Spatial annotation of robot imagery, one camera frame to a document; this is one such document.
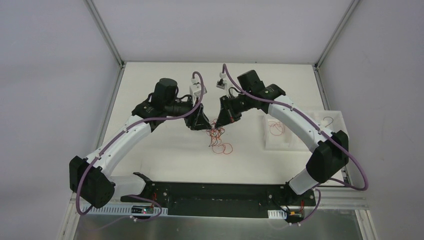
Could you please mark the aluminium frame rail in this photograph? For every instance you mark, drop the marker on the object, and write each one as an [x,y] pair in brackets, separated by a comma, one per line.
[342,198]

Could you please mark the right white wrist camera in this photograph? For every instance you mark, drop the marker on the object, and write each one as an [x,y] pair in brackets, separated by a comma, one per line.
[222,82]

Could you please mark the clear plastic compartment tray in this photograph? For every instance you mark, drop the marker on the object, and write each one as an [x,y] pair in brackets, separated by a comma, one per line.
[281,135]

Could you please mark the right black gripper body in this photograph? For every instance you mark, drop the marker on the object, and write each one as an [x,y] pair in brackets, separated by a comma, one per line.
[225,108]

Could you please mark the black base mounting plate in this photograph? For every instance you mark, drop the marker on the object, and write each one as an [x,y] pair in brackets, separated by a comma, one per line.
[221,199]

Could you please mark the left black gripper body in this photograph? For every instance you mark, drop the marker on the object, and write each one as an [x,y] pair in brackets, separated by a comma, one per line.
[193,112]

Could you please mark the right white slotted cable duct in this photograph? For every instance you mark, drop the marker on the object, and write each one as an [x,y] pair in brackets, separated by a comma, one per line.
[277,214]

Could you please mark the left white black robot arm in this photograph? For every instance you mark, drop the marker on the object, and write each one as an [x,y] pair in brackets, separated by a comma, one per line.
[91,177]

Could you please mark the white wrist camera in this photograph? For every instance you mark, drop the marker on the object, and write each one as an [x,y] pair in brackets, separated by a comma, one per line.
[195,90]
[222,82]

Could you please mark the white slotted cable duct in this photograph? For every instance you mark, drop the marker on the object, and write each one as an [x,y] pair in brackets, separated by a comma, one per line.
[128,209]
[277,214]

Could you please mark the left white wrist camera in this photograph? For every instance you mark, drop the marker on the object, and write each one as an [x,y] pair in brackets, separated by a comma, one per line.
[195,90]

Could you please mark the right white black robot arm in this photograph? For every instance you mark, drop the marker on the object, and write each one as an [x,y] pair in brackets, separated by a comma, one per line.
[328,148]

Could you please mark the left white slotted cable duct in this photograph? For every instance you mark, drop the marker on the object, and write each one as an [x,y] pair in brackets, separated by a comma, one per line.
[128,209]

